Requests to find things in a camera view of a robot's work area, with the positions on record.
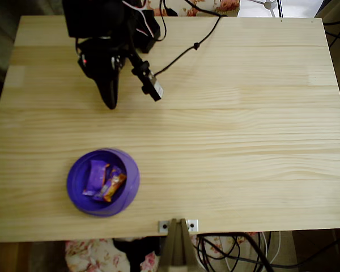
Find purple orange candy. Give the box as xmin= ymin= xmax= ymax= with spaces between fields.
xmin=92 ymin=165 xmax=128 ymax=203

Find purple plastic bowl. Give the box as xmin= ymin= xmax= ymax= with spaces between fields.
xmin=66 ymin=148 xmax=141 ymax=218

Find grey curtain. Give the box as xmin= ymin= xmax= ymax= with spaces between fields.
xmin=0 ymin=0 xmax=65 ymax=83

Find floral cloth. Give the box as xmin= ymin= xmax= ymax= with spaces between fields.
xmin=141 ymin=0 xmax=241 ymax=18

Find floral cushion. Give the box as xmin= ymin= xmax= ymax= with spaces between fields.
xmin=64 ymin=231 xmax=258 ymax=272

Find white stand base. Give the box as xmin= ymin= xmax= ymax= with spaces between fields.
xmin=248 ymin=0 xmax=283 ymax=11

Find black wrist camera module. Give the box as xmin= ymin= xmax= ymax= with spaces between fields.
xmin=130 ymin=53 xmax=164 ymax=102

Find white red servo wires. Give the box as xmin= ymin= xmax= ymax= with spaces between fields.
xmin=121 ymin=0 xmax=157 ymax=37

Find thin black looped cable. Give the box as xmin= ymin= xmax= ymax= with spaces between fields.
xmin=158 ymin=0 xmax=168 ymax=42

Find black camera cable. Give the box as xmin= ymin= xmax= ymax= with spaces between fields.
xmin=152 ymin=0 xmax=229 ymax=77

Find silver metal bracket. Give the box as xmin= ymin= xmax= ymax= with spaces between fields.
xmin=158 ymin=219 xmax=199 ymax=233

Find olive camera stand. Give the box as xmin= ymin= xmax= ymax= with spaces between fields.
xmin=158 ymin=217 xmax=201 ymax=272

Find thick black cable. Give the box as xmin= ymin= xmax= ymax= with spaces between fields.
xmin=232 ymin=232 xmax=276 ymax=272

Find white cable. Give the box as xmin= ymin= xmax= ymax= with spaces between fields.
xmin=225 ymin=231 xmax=283 ymax=272

